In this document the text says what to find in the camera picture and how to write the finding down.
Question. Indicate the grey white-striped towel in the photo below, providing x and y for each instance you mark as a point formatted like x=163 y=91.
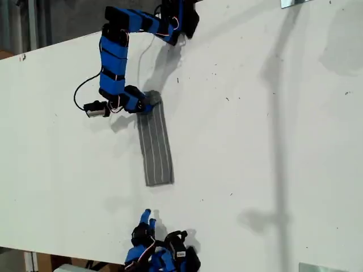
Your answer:
x=156 y=147

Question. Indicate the white bin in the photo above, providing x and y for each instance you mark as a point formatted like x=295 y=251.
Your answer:
x=68 y=268

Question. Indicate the white table leg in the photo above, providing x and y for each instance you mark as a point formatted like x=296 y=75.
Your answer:
x=29 y=262

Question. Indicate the black camera stalk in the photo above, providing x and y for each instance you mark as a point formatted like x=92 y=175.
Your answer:
x=112 y=102

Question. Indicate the black camera box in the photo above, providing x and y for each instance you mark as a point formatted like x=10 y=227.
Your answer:
x=96 y=109
x=177 y=246

